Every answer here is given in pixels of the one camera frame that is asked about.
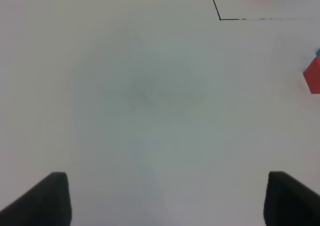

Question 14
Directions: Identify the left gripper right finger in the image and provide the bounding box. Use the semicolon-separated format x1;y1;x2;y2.
263;171;320;226

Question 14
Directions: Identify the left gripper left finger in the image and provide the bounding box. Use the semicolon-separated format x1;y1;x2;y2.
0;172;72;226

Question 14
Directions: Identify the blue cube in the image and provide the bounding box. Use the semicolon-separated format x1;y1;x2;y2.
315;48;320;57

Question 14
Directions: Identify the red cube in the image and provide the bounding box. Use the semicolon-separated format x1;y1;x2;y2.
303;56;320;94

